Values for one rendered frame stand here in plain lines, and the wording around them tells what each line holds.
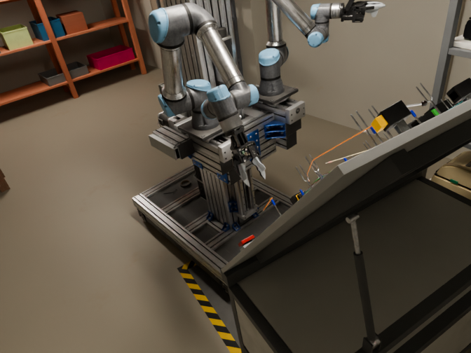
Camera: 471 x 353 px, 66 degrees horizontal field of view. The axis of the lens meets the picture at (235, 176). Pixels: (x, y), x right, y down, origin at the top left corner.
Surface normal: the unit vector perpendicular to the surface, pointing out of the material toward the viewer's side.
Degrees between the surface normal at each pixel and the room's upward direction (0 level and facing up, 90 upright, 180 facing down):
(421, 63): 90
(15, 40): 90
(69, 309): 0
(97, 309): 0
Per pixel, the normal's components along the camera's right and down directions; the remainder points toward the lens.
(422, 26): -0.74, 0.46
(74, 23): 0.58, 0.40
